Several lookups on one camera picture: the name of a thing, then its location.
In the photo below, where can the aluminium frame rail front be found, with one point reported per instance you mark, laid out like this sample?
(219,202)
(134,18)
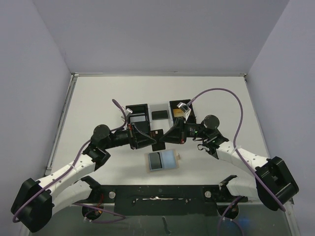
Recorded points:
(86,191)

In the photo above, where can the black card in tray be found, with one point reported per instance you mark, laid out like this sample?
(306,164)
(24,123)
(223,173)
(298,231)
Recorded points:
(158,115)

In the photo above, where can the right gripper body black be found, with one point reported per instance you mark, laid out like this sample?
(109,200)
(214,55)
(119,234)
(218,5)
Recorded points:
(182,132)

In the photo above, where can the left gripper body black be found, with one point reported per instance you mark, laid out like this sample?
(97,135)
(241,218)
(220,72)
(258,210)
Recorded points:
(120,138)

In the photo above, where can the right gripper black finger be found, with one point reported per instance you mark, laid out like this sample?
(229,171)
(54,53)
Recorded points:
(177,129)
(172,140)

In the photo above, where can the gold card in tray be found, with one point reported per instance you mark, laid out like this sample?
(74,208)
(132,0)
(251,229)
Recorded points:
(178,113)

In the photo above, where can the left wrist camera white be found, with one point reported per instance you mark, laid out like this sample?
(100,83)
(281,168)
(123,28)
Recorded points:
(126,114)

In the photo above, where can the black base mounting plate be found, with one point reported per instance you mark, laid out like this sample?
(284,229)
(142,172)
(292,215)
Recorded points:
(161,200)

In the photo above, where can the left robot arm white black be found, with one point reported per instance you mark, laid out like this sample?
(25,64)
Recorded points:
(34,203)

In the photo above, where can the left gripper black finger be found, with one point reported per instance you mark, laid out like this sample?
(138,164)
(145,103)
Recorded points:
(152,140)
(139,145)

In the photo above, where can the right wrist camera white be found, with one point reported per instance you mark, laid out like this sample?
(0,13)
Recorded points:
(185,109)

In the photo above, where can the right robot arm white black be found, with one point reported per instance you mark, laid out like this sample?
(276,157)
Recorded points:
(272,183)

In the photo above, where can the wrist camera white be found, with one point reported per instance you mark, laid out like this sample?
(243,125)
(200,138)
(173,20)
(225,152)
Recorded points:
(126,114)
(185,109)

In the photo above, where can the black white card tray organizer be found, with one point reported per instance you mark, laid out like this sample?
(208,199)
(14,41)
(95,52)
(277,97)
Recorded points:
(142,116)

